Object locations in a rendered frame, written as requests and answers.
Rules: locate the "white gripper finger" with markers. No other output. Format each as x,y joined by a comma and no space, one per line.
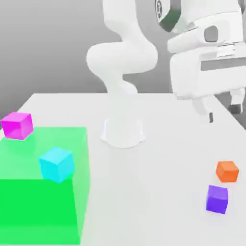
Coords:
236,100
201,107

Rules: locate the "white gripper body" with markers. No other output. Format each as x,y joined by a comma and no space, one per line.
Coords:
186,76

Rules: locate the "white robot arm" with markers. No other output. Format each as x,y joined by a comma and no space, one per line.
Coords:
123,57

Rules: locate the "small orange cube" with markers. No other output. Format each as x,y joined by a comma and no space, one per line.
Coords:
227,172

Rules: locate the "small purple cube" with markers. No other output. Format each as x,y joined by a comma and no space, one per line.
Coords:
217,199

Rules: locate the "small cyan cube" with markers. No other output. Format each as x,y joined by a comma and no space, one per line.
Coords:
56,165

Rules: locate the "small magenta cube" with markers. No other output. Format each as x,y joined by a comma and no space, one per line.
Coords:
16,125

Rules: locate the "large green box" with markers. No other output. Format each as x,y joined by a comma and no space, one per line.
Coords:
36,207

